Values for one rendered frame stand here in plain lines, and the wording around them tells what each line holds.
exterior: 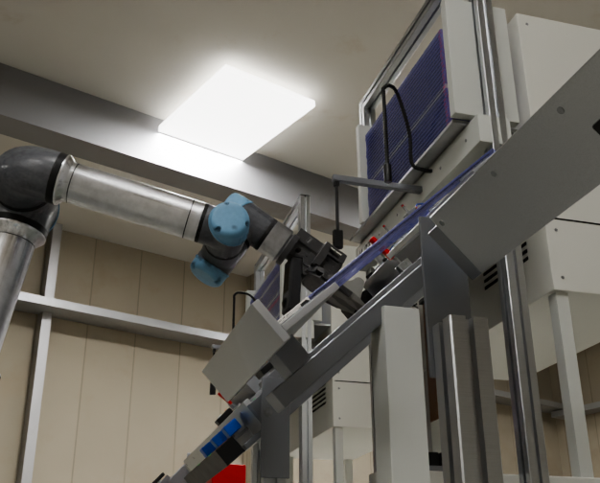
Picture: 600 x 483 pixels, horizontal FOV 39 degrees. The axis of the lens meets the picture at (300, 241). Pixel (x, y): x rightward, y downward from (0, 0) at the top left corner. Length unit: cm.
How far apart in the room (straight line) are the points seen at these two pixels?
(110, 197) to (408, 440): 69
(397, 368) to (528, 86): 98
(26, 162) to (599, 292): 119
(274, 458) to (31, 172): 66
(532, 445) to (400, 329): 46
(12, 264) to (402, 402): 78
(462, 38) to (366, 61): 268
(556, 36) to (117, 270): 516
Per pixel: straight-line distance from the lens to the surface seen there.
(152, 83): 490
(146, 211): 154
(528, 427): 166
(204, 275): 165
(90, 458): 645
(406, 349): 128
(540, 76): 210
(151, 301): 693
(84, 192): 156
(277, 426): 146
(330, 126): 523
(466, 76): 197
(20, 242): 166
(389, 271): 194
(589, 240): 194
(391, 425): 124
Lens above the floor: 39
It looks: 24 degrees up
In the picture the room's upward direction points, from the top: straight up
